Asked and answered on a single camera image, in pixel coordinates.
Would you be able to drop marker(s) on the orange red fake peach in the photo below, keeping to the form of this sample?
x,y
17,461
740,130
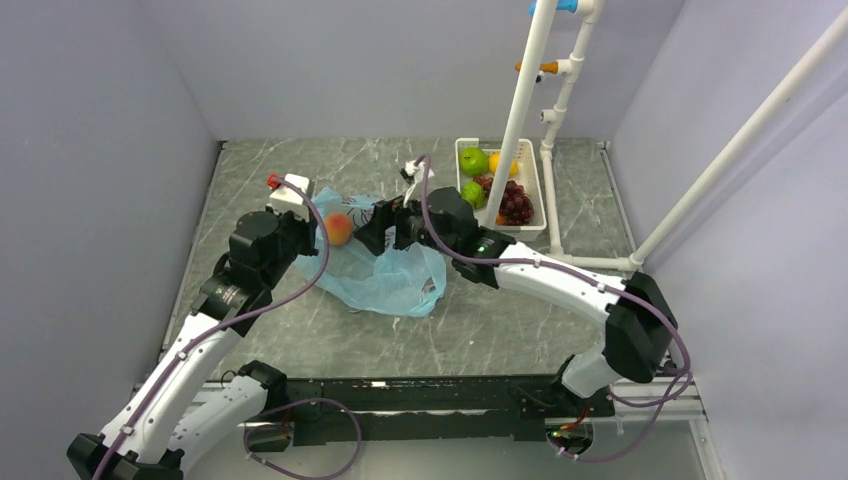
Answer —
x,y
339,228

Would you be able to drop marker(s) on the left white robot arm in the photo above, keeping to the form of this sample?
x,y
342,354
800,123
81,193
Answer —
x,y
155,436

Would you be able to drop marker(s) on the white PVC pipe frame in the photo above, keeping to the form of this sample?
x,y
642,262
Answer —
x,y
676,106

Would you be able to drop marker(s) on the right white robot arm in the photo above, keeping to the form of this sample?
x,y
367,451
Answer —
x,y
636,321

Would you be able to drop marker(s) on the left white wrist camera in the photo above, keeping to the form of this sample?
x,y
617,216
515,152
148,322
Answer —
x,y
284,198

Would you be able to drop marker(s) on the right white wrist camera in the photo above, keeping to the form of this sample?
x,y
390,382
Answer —
x,y
415,173

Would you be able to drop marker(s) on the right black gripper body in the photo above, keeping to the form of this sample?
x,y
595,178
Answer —
x,y
417,230

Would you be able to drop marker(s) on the light blue cartoon plastic bag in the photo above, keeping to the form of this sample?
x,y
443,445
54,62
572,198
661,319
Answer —
x,y
406,282

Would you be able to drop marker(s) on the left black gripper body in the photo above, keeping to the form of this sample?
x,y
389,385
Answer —
x,y
297,235

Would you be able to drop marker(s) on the red fake grapes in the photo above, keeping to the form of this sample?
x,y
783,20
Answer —
x,y
485,182

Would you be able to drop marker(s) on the green fake fruit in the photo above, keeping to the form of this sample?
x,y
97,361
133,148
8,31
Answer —
x,y
473,193

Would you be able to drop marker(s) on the green fake apple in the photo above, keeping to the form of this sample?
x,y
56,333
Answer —
x,y
473,162

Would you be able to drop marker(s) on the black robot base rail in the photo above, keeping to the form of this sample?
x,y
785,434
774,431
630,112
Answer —
x,y
520,407

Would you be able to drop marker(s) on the dark fake fruit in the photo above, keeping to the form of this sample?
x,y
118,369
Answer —
x,y
516,206

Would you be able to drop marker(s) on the white perforated plastic basket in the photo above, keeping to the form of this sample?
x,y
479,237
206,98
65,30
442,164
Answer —
x,y
526,176

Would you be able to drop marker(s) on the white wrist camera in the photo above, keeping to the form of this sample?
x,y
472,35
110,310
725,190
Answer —
x,y
415,173
284,198

